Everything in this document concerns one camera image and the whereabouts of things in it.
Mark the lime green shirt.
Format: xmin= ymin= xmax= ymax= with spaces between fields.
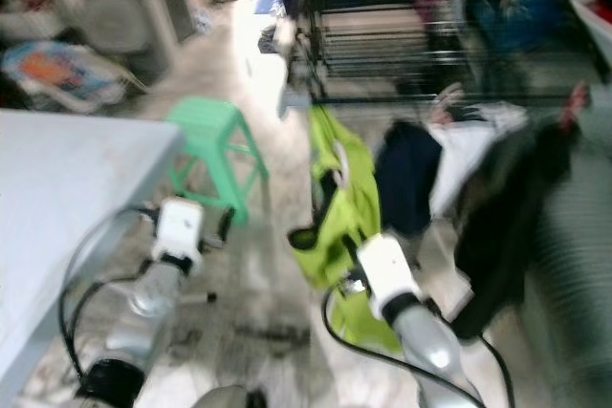
xmin=288 ymin=106 xmax=404 ymax=353

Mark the red hanger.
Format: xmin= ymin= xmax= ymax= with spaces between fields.
xmin=568 ymin=82 xmax=593 ymax=114

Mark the green plastic stool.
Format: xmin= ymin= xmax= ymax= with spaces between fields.
xmin=166 ymin=97 xmax=272 ymax=228

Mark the white folding table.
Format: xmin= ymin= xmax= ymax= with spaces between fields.
xmin=0 ymin=109 xmax=186 ymax=408

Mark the black hanging garment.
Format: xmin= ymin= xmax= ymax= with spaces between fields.
xmin=454 ymin=117 xmax=584 ymax=337

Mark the grey left robot leg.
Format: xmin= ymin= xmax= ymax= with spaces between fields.
xmin=191 ymin=384 xmax=270 ymax=408

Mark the white hanging garment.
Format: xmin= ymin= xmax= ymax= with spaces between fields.
xmin=425 ymin=99 xmax=533 ymax=219

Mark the white cushioned bench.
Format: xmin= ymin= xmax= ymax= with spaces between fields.
xmin=272 ymin=15 xmax=313 ymax=56

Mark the colourful baby bouncer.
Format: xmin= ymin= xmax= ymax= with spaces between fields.
xmin=1 ymin=39 xmax=126 ymax=114

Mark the white air purifier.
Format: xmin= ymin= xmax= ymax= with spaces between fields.
xmin=80 ymin=0 xmax=179 ymax=80

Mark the black metal drying rack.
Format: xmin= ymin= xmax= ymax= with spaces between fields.
xmin=286 ymin=0 xmax=612 ymax=228

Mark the blue fabric bag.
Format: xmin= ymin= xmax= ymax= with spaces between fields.
xmin=468 ymin=0 xmax=571 ymax=52

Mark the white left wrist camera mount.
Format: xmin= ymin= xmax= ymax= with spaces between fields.
xmin=157 ymin=197 xmax=208 ymax=267

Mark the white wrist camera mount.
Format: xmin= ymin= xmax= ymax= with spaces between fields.
xmin=355 ymin=232 xmax=425 ymax=326
xmin=157 ymin=197 xmax=208 ymax=267

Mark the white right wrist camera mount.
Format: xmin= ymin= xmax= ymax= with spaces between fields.
xmin=355 ymin=232 xmax=425 ymax=326

